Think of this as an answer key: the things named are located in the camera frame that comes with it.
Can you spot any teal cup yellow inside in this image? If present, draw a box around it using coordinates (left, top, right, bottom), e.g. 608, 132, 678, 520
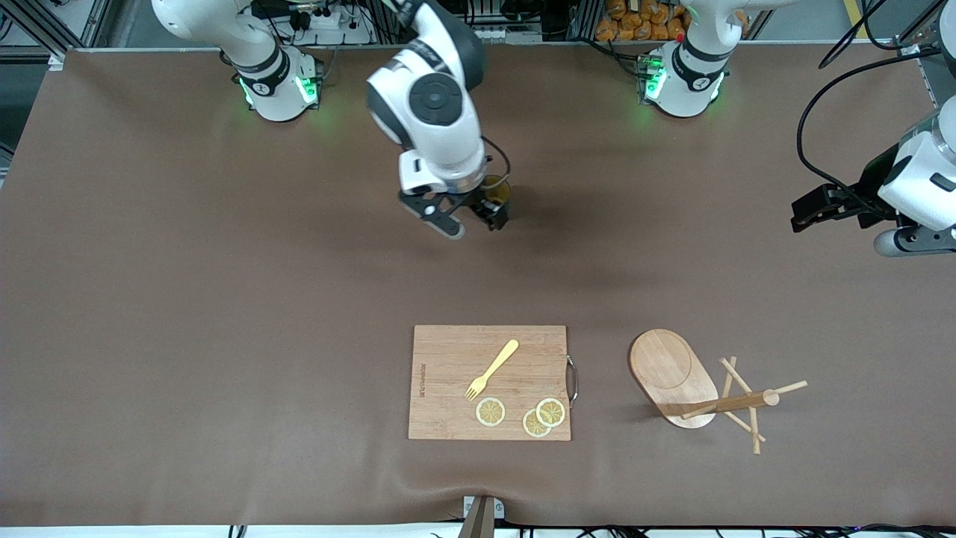
480, 174, 514, 206

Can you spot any wooden mug tree rack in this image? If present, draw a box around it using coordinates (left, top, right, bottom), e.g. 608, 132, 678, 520
629, 329, 809, 455

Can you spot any yellow plastic fork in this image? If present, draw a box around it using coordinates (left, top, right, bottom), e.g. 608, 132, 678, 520
465, 339, 520, 401

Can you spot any white terminal block row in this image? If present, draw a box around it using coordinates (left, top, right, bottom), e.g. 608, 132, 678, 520
482, 25, 544, 44

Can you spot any bamboo cutting board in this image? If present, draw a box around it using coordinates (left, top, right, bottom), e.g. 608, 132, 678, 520
408, 324, 580, 442

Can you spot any white power strip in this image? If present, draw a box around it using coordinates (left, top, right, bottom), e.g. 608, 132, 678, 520
295, 6, 374, 46

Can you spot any brown table mat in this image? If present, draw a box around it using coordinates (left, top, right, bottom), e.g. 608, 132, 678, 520
0, 41, 956, 528

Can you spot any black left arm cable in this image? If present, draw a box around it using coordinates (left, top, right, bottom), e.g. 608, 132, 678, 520
796, 0, 956, 199

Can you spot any gray camera mount post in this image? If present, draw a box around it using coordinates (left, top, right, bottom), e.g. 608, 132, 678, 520
457, 495, 505, 538

